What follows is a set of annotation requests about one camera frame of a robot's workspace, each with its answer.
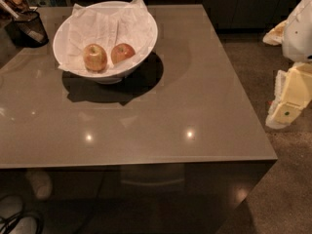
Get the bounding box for red apple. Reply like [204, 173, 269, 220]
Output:
[111, 43, 136, 64]

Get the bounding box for black mesh pen holder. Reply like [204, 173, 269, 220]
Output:
[5, 11, 49, 48]

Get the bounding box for left red-yellow apple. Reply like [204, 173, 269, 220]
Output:
[83, 44, 107, 72]

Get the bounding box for black cables on floor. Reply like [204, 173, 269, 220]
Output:
[0, 210, 45, 234]

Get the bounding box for white paper liner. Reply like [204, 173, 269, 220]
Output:
[58, 0, 159, 77]

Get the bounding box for white shoe under table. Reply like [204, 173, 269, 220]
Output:
[25, 170, 53, 200]

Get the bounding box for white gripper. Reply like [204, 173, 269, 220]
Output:
[262, 0, 312, 129]

